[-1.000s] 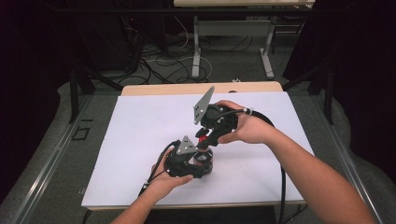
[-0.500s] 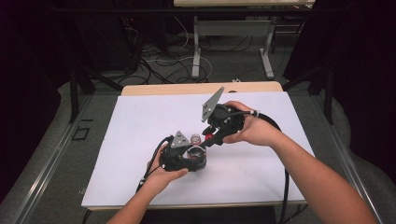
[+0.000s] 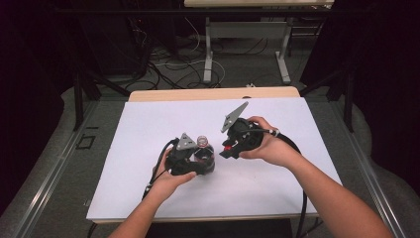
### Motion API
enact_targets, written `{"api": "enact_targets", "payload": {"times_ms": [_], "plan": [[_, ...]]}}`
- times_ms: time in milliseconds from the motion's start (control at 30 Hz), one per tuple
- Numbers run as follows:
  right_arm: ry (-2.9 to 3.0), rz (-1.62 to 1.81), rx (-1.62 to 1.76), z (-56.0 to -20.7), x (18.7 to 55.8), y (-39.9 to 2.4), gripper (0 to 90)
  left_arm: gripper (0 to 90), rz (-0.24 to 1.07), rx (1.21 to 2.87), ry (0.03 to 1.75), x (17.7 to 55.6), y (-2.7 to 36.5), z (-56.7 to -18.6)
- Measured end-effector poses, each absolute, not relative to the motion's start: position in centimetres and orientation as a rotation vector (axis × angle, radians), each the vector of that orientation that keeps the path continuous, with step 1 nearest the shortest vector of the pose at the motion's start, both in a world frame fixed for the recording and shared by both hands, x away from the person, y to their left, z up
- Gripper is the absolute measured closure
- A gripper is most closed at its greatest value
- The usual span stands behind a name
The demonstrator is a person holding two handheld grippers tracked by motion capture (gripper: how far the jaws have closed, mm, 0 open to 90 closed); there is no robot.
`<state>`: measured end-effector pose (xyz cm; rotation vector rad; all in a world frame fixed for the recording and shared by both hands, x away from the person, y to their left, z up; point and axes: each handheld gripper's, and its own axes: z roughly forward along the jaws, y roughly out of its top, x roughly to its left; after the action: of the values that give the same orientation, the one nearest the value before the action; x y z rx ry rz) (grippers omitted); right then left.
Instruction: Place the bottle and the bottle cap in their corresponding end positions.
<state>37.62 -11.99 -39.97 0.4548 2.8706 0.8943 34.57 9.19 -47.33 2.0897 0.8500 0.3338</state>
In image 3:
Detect white table cover sheet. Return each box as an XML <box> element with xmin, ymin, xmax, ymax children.
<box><xmin>85</xmin><ymin>96</ymin><xmax>344</xmax><ymax>221</ymax></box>

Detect person's right hand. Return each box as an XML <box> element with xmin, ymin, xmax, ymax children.
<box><xmin>239</xmin><ymin>115</ymin><xmax>301</xmax><ymax>169</ymax></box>

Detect person's left hand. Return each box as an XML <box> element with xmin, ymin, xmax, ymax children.
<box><xmin>151</xmin><ymin>148</ymin><xmax>198</xmax><ymax>200</ymax></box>

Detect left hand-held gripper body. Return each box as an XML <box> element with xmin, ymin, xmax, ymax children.
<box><xmin>163</xmin><ymin>132</ymin><xmax>200</xmax><ymax>177</ymax></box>

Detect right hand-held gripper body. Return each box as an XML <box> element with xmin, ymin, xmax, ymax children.
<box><xmin>220</xmin><ymin>100</ymin><xmax>265</xmax><ymax>157</ymax></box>

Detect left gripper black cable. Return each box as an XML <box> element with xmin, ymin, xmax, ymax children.
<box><xmin>141</xmin><ymin>138</ymin><xmax>180</xmax><ymax>201</ymax></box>

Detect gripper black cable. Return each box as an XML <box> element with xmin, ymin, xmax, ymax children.
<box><xmin>141</xmin><ymin>138</ymin><xmax>180</xmax><ymax>201</ymax></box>
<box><xmin>243</xmin><ymin>127</ymin><xmax>309</xmax><ymax>238</ymax></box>

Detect white desk with metal legs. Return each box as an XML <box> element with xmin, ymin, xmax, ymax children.
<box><xmin>183</xmin><ymin>0</ymin><xmax>335</xmax><ymax>85</ymax></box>

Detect dark cola bottle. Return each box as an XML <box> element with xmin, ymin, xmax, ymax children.
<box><xmin>193</xmin><ymin>134</ymin><xmax>216</xmax><ymax>176</ymax></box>

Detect black metal stand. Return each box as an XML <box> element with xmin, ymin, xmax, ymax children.
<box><xmin>72</xmin><ymin>63</ymin><xmax>132</xmax><ymax>132</ymax></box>
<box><xmin>298</xmin><ymin>63</ymin><xmax>357</xmax><ymax>134</ymax></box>

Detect aluminium floor rail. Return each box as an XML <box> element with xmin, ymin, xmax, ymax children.
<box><xmin>330</xmin><ymin>100</ymin><xmax>409</xmax><ymax>238</ymax></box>
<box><xmin>11</xmin><ymin>100</ymin><xmax>100</xmax><ymax>238</ymax></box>

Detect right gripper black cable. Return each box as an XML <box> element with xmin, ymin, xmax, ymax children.
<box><xmin>243</xmin><ymin>127</ymin><xmax>309</xmax><ymax>238</ymax></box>

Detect wooden table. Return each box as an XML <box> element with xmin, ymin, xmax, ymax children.
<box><xmin>127</xmin><ymin>85</ymin><xmax>301</xmax><ymax>103</ymax></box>

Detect white floor cable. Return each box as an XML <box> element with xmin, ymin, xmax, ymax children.
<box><xmin>154</xmin><ymin>16</ymin><xmax>227</xmax><ymax>87</ymax></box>

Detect bundle of black floor cables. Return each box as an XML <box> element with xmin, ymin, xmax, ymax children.
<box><xmin>123</xmin><ymin>18</ymin><xmax>222</xmax><ymax>91</ymax></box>

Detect dark cloth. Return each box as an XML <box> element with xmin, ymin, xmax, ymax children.
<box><xmin>147</xmin><ymin>217</ymin><xmax>293</xmax><ymax>238</ymax></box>

